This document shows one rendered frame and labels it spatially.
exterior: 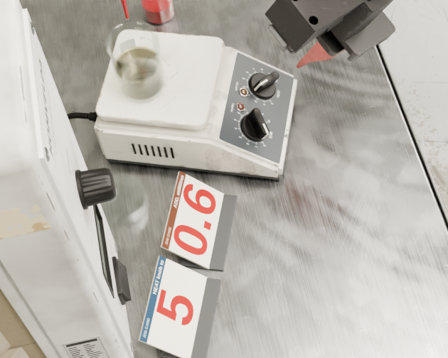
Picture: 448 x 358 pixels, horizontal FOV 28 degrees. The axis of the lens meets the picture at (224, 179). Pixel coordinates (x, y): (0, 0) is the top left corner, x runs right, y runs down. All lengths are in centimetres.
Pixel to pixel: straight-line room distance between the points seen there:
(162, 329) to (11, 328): 49
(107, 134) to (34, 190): 66
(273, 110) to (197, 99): 9
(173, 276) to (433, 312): 26
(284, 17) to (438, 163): 31
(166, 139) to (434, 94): 32
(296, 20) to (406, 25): 37
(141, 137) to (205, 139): 7
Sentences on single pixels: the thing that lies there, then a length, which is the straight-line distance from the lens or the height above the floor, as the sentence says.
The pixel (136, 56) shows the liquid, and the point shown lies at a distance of 93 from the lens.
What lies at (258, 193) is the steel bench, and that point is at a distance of 96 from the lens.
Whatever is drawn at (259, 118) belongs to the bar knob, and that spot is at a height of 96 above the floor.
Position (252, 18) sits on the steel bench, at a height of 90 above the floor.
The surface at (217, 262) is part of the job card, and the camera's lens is 92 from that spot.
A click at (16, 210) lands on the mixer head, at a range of 31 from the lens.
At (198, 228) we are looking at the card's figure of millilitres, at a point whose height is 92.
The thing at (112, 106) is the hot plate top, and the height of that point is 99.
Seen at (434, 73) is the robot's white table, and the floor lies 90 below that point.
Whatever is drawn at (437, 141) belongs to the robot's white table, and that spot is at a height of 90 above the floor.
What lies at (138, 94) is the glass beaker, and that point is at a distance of 92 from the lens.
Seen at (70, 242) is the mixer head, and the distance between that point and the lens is 33.
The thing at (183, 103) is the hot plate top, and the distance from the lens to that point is 93.
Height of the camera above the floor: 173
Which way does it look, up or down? 58 degrees down
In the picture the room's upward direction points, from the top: 8 degrees counter-clockwise
